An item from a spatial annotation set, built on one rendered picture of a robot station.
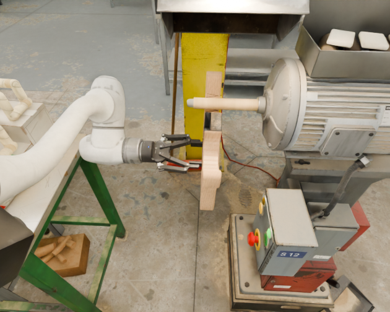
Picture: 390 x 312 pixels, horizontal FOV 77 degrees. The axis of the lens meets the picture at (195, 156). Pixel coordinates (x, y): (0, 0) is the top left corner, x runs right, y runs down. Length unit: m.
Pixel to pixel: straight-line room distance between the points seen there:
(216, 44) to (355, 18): 0.94
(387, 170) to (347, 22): 0.42
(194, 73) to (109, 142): 0.96
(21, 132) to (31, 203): 0.26
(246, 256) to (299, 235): 0.87
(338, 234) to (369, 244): 1.22
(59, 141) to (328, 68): 0.62
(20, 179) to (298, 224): 0.58
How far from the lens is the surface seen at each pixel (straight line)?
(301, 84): 0.64
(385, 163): 0.91
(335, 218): 0.95
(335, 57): 0.63
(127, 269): 1.80
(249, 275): 1.45
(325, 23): 0.75
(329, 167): 0.80
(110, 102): 0.80
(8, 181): 0.50
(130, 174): 2.21
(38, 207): 1.00
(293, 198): 0.69
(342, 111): 0.68
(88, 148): 0.87
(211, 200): 0.77
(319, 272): 1.21
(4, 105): 1.07
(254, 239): 0.74
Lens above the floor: 1.65
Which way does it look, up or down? 46 degrees down
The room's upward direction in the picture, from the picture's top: straight up
